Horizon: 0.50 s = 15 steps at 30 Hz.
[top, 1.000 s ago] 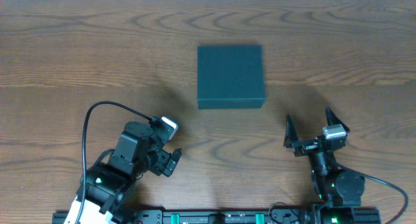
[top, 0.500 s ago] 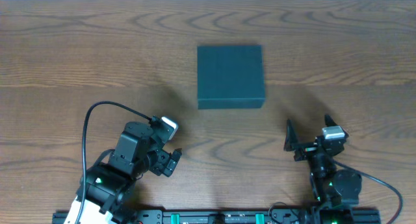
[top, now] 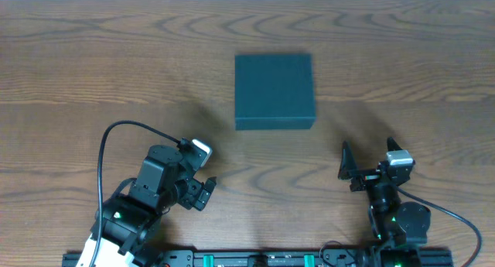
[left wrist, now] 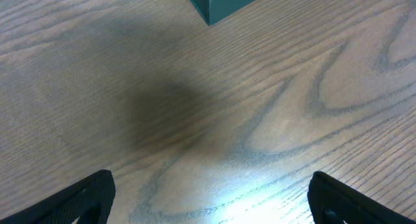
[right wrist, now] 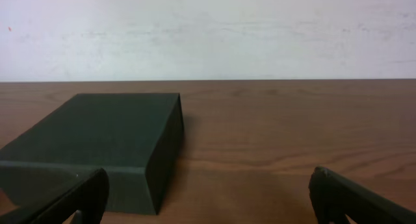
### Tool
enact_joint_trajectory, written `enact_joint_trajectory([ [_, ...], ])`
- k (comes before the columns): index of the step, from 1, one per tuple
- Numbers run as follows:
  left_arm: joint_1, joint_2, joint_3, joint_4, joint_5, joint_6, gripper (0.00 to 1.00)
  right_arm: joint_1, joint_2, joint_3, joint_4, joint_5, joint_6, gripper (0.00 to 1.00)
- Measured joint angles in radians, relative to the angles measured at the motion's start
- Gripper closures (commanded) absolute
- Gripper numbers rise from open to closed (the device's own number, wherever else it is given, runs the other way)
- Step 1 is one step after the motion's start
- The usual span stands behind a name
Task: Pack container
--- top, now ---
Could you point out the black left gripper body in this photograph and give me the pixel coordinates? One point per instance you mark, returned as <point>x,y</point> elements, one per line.
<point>198,192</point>

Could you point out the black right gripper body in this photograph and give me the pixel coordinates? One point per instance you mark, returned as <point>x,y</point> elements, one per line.
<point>366,179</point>

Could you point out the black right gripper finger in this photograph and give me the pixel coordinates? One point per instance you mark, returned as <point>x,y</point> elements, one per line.
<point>392,145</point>
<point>348,166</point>

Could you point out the black cardboard box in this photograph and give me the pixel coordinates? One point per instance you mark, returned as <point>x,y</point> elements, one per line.
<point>274,91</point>

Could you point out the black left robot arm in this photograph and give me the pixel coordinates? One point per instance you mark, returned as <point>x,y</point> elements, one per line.
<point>131,216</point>

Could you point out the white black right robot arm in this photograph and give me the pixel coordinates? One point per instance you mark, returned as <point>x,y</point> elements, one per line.
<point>399,227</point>

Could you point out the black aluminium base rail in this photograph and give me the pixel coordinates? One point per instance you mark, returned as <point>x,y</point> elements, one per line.
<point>327,257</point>

